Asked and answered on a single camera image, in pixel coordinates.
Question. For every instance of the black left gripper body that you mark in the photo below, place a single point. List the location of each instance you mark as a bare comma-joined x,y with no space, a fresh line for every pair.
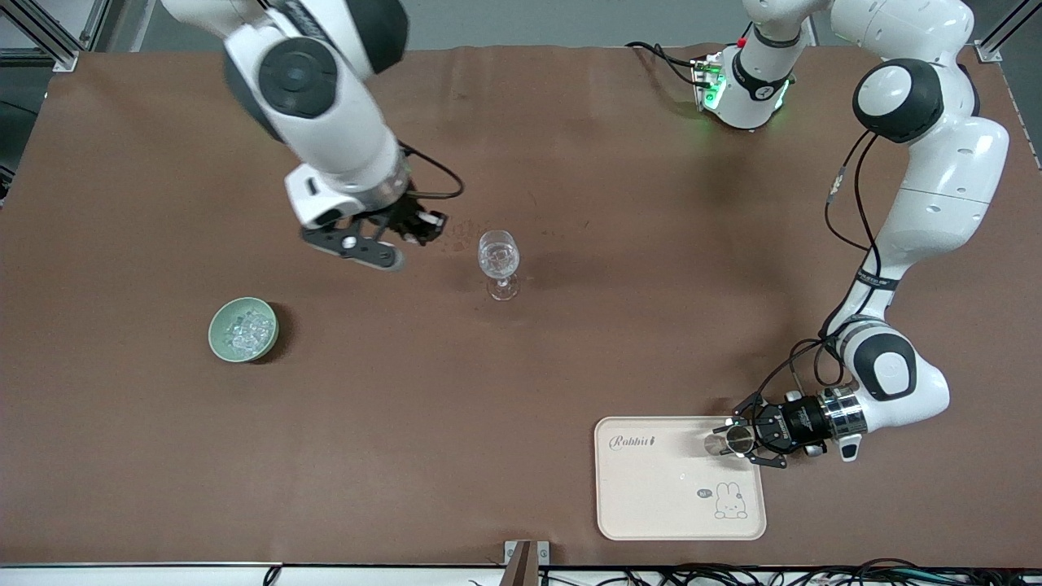
797,423

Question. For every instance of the clear ice chunks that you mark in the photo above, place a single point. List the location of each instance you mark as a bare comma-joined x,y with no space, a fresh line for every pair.
498,259

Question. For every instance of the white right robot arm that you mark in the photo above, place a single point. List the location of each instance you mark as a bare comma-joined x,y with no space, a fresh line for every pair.
326,106

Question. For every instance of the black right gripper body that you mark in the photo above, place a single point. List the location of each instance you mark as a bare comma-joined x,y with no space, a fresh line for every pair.
404,215

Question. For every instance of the clear stemmed wine glass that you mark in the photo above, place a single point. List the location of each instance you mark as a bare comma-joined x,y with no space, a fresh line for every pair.
498,252

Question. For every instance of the clear ice cube heap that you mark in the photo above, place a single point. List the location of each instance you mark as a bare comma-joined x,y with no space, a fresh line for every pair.
248,332

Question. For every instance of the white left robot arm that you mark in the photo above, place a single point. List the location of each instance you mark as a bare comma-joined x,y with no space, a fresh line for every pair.
944,179

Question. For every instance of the cream rabbit print tray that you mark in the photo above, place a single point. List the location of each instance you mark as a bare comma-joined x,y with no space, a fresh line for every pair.
676,496

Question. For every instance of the pale green ceramic bowl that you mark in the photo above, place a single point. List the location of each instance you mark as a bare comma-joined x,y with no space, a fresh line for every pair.
216,334

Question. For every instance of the aluminium frame post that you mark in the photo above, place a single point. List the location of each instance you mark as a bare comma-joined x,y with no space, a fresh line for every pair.
61,57
989,50

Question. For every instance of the steel double jigger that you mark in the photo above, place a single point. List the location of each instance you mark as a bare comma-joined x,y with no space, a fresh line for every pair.
716,444

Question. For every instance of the brown table mat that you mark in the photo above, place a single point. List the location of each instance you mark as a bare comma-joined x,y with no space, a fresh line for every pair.
407,448

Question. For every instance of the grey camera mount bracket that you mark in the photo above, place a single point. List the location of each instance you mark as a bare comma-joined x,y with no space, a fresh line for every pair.
521,566

